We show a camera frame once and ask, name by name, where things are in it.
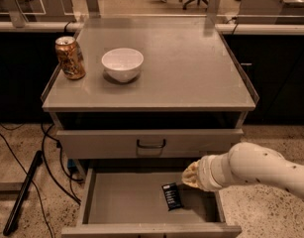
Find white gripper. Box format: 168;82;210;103
181;154;230;191

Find dark blue rxbar wrapper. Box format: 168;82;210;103
161;182;183;211

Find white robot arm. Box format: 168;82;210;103
181;142;304;200

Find grey top drawer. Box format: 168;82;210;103
57;129;243;159

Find grey open middle drawer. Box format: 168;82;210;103
61;158;242;238

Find grey drawer cabinet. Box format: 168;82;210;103
41;15;260;238

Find white ceramic bowl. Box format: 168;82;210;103
101;48;144;83

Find black bar on floor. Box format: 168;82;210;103
3;151;42;236

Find orange soda can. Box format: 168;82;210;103
55;36;86;80

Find black drawer handle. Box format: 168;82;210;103
136;139;166;150

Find thin black floor cable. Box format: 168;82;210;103
0;123;55;238

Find white horizontal rail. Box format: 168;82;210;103
0;22;304;36

